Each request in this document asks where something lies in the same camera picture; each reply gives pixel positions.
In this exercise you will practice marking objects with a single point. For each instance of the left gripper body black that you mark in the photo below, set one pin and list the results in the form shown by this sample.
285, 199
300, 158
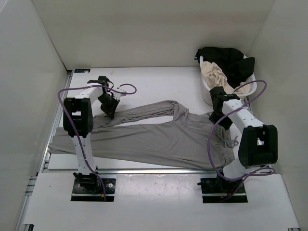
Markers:
109, 103

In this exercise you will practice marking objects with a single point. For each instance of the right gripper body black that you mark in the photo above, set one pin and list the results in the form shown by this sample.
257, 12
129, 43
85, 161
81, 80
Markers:
225, 122

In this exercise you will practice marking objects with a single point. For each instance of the grey trousers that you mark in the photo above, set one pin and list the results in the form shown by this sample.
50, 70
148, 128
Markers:
164, 133

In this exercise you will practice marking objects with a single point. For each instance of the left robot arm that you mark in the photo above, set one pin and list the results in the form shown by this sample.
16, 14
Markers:
78, 122

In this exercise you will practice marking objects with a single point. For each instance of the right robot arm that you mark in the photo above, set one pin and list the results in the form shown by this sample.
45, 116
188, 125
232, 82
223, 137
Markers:
258, 147

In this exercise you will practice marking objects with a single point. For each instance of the white laundry basket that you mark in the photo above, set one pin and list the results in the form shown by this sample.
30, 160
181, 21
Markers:
206, 89

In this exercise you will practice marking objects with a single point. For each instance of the blue label sticker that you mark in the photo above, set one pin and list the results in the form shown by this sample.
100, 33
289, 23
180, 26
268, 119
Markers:
81, 70

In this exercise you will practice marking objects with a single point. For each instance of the beige garment in basket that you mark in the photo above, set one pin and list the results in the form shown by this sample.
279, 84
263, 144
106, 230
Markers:
214, 77

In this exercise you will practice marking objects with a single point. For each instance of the black garment in basket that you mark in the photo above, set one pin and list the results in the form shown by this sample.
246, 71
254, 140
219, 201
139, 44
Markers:
231, 61

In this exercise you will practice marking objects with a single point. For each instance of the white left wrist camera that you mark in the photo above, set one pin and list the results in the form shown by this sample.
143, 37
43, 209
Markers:
119, 92

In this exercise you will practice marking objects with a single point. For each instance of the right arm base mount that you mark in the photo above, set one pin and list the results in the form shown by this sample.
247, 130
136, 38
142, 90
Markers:
218, 190

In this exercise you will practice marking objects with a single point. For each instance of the aluminium front rail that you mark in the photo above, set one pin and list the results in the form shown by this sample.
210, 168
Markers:
106, 171

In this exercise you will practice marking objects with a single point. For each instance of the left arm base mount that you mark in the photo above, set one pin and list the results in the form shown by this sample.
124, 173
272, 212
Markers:
88, 188

